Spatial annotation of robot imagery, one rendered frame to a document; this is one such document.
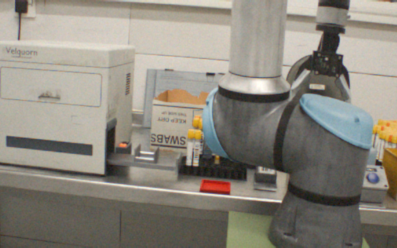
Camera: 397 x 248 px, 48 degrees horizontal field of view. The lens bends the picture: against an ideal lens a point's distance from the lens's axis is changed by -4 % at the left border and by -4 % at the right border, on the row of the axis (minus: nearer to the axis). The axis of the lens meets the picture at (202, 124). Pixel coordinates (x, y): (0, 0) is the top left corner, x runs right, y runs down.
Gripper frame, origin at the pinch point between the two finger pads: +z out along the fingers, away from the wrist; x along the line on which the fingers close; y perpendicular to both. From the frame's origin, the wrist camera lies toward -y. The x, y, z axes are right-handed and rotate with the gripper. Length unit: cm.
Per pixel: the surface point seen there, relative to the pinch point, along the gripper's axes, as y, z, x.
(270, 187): 12.6, 18.4, -8.7
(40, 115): 21, 8, -63
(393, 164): 3.2, 10.7, 20.2
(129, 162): 17.6, 16.6, -41.6
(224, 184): 13.1, 19.6, -19.5
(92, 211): -42, 58, -76
